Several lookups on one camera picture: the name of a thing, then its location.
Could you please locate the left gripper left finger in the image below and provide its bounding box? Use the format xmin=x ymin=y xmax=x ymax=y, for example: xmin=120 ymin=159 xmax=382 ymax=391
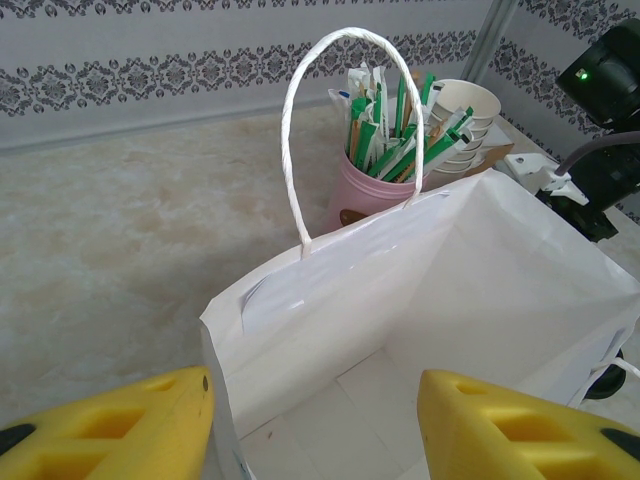
xmin=0 ymin=365 xmax=216 ymax=480

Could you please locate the green wrapped stirrer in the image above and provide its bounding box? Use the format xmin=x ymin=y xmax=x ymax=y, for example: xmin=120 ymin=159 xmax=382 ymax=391
xmin=367 ymin=66 xmax=387 ymax=151

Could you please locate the brown wooden stirrer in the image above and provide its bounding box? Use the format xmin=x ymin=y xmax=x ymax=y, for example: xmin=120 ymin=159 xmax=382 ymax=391
xmin=399 ymin=74 xmax=415 ymax=144

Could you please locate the aluminium frame post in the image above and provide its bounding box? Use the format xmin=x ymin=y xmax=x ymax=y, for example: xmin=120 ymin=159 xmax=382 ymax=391
xmin=464 ymin=0 xmax=519 ymax=84

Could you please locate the white paper bag cartoon print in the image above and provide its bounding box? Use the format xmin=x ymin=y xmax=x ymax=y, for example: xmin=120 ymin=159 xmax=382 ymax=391
xmin=199 ymin=27 xmax=640 ymax=480

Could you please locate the pink plastic cup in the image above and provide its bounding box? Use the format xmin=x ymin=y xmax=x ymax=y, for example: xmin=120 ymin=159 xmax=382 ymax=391
xmin=327 ymin=147 xmax=431 ymax=236

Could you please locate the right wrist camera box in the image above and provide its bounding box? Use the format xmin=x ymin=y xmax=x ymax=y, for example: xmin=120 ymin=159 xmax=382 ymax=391
xmin=502 ymin=152 xmax=592 ymax=207

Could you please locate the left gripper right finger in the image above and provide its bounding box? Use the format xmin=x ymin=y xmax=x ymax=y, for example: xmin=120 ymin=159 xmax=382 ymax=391
xmin=417 ymin=368 xmax=640 ymax=480

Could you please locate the brown cardboard napkin tray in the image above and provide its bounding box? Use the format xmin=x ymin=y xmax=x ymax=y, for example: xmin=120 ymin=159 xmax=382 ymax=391
xmin=477 ymin=141 xmax=516 ymax=174

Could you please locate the white paper cup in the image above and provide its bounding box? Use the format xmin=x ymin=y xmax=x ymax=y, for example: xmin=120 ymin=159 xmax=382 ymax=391
xmin=434 ymin=117 xmax=496 ymax=140
xmin=430 ymin=78 xmax=503 ymax=132
xmin=432 ymin=154 xmax=481 ymax=177
xmin=439 ymin=137 xmax=489 ymax=158
xmin=437 ymin=127 xmax=492 ymax=149
xmin=439 ymin=145 xmax=485 ymax=166

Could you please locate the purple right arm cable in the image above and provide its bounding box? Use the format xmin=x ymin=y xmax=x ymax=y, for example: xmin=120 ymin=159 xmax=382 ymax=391
xmin=555 ymin=133 xmax=626 ymax=177

